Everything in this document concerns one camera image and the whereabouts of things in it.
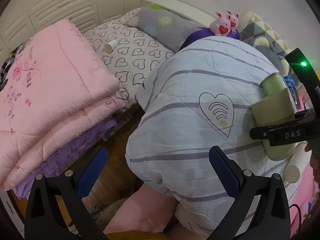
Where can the pink bunny plush left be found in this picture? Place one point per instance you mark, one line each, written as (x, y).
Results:
(221, 26)

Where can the pink bed blanket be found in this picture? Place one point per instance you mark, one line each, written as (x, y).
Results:
(304, 198)

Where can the white paper cup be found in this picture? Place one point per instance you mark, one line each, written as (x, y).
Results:
(297, 164)

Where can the small white bottle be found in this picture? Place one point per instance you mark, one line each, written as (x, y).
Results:
(110, 46)

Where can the folded purple blanket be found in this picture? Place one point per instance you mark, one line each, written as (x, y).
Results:
(65, 156)

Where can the triangle patterned cushion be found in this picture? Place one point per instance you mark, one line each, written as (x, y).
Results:
(252, 26)

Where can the pink bunny plush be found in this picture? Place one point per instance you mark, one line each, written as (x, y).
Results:
(234, 21)
(221, 26)

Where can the white striped quilt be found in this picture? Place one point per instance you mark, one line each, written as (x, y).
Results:
(200, 98)

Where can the grey floral pillow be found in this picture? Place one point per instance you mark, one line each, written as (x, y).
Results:
(166, 26)

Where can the heart patterned sheet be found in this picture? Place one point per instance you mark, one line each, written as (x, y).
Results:
(135, 56)

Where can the cream wardrobe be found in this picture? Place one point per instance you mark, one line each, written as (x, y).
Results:
(21, 19)

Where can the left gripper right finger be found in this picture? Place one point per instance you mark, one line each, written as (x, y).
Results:
(260, 209)

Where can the pink bunny plush right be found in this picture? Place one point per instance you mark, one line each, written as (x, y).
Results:
(234, 21)

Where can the folded pink comforter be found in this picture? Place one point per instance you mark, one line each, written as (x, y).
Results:
(57, 89)

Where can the pale green cup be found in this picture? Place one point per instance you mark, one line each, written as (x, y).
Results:
(274, 109)

